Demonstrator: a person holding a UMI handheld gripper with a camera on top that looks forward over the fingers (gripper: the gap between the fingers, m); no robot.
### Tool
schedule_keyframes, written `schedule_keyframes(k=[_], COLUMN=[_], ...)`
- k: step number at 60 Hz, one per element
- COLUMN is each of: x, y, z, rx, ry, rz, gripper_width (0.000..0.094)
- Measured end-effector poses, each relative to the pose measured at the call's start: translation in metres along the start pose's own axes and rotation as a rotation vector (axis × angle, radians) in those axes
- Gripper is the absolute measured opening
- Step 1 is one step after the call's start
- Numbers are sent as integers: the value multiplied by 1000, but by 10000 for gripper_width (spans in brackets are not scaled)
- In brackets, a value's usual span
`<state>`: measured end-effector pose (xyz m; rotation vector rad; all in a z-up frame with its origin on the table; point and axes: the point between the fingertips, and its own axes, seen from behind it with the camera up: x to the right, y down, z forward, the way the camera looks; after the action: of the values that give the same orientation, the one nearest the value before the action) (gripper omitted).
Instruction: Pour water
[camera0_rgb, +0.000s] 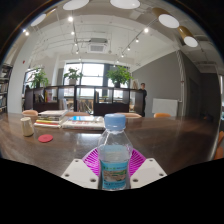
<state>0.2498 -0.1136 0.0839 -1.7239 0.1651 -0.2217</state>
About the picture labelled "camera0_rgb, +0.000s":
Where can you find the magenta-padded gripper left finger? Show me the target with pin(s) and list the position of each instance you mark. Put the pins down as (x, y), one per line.
(78, 171)

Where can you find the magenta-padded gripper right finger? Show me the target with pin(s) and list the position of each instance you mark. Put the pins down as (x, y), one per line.
(148, 171)

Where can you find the clear blue-capped water bottle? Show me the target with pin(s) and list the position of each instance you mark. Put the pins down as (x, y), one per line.
(114, 156)

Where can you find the flat round red coaster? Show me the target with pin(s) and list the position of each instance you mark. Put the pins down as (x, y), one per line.
(45, 138)

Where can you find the large blue and white book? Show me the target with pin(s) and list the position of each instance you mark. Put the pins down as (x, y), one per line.
(83, 124)

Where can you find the red and white book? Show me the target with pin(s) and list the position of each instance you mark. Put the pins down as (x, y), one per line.
(46, 125)

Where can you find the yellow-spined book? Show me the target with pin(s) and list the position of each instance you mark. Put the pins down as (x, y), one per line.
(49, 121)

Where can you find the dark-spined book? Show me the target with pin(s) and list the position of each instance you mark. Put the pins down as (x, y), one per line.
(51, 118)

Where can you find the cream ceramic cup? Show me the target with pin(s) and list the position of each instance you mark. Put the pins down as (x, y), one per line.
(27, 127)

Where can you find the dark open shelf unit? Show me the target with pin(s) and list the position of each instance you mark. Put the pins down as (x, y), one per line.
(110, 108)

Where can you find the person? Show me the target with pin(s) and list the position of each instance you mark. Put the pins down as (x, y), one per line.
(143, 96)

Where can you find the small potted green plant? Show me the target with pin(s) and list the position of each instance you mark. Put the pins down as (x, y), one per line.
(72, 75)

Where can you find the large glass window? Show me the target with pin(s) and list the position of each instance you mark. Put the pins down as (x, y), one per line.
(93, 75)

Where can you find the tall potted green plant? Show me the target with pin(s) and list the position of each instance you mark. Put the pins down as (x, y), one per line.
(118, 76)

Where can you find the bushy potted green plant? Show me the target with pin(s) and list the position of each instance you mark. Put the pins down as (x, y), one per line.
(39, 79)

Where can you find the ceiling air conditioner unit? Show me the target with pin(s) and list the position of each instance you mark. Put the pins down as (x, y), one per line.
(97, 46)

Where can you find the round white ceiling lights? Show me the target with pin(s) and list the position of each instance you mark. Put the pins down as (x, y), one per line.
(168, 20)

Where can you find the track ceiling spotlights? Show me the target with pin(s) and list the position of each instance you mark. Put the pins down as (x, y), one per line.
(70, 19)

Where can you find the white board on wall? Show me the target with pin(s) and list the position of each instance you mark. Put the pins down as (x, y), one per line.
(165, 107)

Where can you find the wall bookshelf with books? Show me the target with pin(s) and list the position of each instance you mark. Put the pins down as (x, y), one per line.
(4, 90)

